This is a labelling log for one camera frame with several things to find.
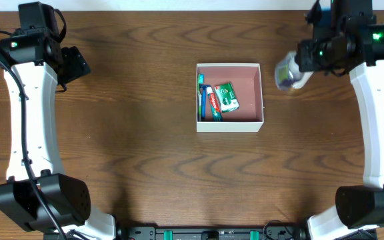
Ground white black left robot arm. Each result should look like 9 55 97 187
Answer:
0 2 117 239

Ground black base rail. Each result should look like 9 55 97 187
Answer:
43 225 379 240

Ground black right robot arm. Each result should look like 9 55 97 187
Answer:
295 1 384 239

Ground white leaf-print lotion tube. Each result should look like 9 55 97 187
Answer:
292 72 313 89

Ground green soap bar packet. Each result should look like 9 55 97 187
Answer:
215 82 240 113

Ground red green toothpaste tube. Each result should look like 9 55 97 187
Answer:
206 86 223 122

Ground blue disposable razor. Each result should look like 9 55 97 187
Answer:
199 84 209 121

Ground clear foam pump soap bottle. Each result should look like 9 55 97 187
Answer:
275 51 304 91

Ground white box pink interior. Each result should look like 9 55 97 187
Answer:
196 63 264 133

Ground green white toothbrush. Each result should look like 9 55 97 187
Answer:
197 74 205 121

